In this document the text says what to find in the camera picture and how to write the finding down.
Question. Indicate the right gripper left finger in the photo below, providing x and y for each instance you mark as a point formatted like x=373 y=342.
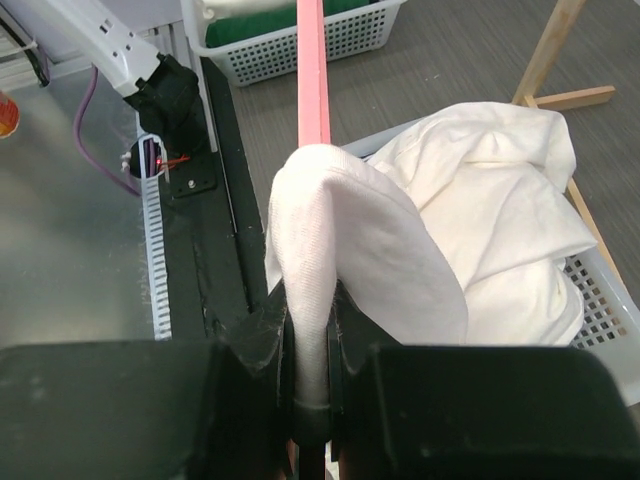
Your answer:
x=177 y=409

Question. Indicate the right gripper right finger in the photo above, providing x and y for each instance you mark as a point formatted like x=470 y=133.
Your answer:
x=461 y=412

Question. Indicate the white tank top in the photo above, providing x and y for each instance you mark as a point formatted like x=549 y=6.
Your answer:
x=325 y=210

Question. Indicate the pink hanger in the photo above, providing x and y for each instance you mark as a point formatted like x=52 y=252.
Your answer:
x=312 y=82

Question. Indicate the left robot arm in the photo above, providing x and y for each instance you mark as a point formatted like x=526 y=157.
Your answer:
x=163 y=92

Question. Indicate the dark green garment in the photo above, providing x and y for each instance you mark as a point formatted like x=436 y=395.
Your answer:
x=226 y=31

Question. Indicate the white printed garment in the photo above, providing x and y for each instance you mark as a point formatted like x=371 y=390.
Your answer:
x=224 y=9

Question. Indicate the white slotted cable duct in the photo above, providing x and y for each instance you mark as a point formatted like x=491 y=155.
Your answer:
x=154 y=237

